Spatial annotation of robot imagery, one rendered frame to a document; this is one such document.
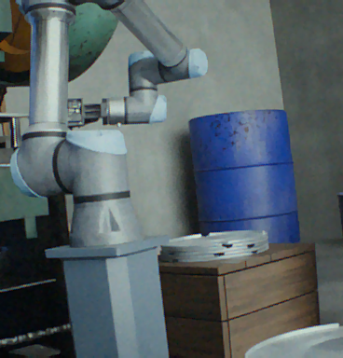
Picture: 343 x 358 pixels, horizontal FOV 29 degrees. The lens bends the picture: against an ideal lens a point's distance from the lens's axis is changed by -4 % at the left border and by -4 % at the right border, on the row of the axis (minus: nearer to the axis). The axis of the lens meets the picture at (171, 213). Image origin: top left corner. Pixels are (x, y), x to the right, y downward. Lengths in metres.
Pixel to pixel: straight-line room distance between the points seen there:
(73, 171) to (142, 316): 0.31
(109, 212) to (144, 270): 0.13
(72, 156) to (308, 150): 3.81
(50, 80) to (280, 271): 0.75
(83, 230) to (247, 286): 0.50
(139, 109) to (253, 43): 3.31
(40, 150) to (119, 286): 0.33
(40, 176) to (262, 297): 0.64
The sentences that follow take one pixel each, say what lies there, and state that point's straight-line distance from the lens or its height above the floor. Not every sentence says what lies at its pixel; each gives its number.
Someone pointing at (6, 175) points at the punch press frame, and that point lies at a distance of 1.89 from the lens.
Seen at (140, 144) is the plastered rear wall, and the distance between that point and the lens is 4.07.
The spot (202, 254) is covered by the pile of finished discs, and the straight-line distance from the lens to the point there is 1.72.
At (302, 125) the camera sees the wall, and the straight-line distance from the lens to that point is 5.09.
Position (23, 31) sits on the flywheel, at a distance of 2.38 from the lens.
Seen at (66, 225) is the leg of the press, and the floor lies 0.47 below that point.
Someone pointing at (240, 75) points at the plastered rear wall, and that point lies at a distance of 4.85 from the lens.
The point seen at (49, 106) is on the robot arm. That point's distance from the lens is 1.46.
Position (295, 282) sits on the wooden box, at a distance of 1.81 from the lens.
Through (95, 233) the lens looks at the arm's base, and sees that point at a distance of 1.33.
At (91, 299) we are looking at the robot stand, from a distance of 1.34.
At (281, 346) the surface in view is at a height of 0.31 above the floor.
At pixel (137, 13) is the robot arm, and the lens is 1.57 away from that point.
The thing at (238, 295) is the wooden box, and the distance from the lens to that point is 1.65.
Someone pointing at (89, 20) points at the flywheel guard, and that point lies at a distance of 2.06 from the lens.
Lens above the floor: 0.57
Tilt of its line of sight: 3 degrees down
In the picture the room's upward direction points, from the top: 6 degrees counter-clockwise
